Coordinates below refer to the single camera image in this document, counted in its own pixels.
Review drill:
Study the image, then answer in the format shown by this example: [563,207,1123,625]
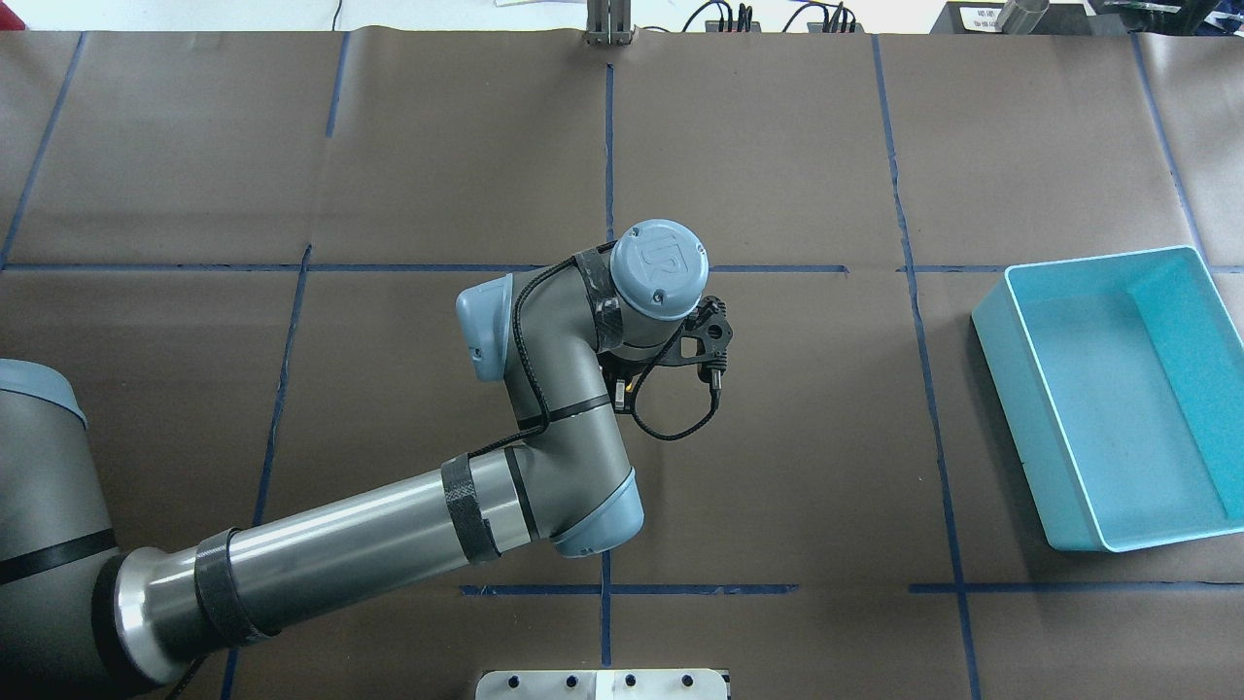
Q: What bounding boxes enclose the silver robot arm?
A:
[2,219,731,699]

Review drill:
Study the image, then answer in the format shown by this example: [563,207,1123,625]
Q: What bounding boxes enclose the black power strip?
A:
[675,1,865,35]

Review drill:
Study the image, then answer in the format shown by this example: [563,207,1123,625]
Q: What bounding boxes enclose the light blue plastic bin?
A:
[972,245,1243,552]

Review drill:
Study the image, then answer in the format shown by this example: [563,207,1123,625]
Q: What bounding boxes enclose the silver metal cylinder weight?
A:
[994,0,1052,36]

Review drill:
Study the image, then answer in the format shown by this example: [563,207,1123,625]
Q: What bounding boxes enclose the blue tape strip crosswise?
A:
[0,261,1244,275]

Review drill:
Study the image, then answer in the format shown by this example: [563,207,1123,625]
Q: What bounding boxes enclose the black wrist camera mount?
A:
[662,296,733,384]

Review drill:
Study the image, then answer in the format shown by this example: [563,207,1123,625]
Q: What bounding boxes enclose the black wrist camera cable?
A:
[615,361,725,441]

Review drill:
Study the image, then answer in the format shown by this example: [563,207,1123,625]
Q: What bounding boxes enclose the aluminium frame post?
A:
[585,0,634,46]

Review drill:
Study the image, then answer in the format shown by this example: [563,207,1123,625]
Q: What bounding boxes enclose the white pedestal column base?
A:
[474,668,733,699]

